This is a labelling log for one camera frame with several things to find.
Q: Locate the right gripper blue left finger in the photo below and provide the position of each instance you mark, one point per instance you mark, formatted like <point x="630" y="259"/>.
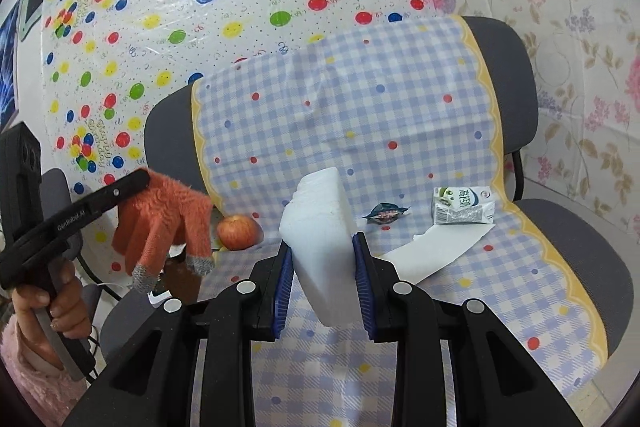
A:
<point x="150" y="380"/>

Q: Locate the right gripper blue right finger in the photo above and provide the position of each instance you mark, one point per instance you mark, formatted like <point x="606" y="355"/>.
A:
<point x="496" y="382"/>

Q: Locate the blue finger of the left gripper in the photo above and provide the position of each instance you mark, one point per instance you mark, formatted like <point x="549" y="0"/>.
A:
<point x="110" y="196"/>

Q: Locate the orange knit glove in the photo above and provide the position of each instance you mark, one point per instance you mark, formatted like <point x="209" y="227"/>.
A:
<point x="166" y="214"/>

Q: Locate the white foam sponge block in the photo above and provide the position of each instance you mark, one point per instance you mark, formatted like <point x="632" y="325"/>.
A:
<point x="318" y="227"/>

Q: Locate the pink fuzzy sleeve forearm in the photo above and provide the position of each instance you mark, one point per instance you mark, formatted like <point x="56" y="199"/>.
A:
<point x="50" y="392"/>

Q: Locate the person's left hand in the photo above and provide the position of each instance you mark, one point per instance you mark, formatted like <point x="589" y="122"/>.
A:
<point x="68" y="311"/>

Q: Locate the white paper sheet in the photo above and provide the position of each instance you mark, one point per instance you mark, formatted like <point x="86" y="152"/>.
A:
<point x="432" y="251"/>

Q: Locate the grey office chair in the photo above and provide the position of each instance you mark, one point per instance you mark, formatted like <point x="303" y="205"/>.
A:
<point x="171" y="150"/>

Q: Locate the red apple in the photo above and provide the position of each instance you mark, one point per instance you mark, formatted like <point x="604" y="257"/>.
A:
<point x="238" y="232"/>

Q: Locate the white green milk carton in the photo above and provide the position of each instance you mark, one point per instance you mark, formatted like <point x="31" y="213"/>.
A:
<point x="463" y="205"/>

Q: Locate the small dark snack wrapper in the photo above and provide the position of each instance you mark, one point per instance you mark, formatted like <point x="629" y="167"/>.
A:
<point x="385" y="213"/>

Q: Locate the blue checkered plastic cloth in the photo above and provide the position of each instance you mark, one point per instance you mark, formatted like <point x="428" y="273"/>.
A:
<point x="398" y="109"/>

